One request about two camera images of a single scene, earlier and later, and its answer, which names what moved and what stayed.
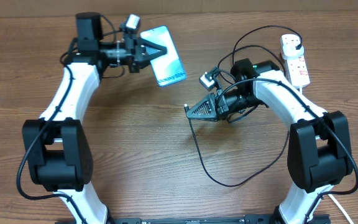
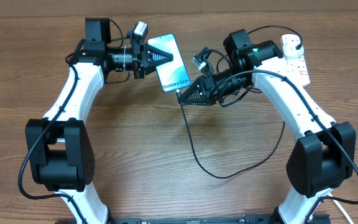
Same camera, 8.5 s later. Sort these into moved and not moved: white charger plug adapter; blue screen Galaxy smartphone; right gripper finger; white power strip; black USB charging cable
Moved: black USB charging cable; right gripper finger; blue screen Galaxy smartphone
Not moved: white charger plug adapter; white power strip
